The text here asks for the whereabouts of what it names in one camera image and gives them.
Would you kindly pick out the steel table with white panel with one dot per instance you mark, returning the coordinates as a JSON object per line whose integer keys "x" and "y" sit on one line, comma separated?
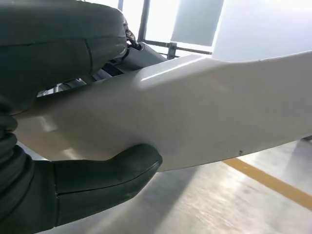
{"x": 197, "y": 22}

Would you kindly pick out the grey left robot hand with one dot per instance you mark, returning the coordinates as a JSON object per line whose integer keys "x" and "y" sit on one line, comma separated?
{"x": 48, "y": 38}

